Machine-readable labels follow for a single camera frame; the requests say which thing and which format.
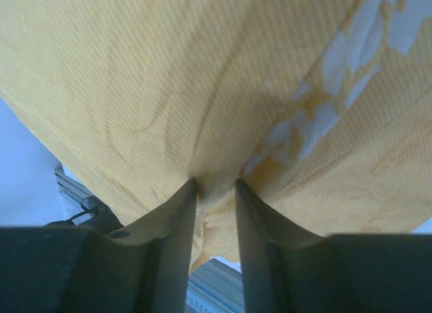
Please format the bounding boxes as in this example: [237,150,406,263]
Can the orange Mickey Mouse pillowcase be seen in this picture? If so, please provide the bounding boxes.
[1,0,431,268]

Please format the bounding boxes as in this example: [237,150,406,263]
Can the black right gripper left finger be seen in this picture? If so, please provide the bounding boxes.
[1,179,198,312]

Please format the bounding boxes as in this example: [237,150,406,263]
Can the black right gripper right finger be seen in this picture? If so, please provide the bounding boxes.
[236,180,431,312]

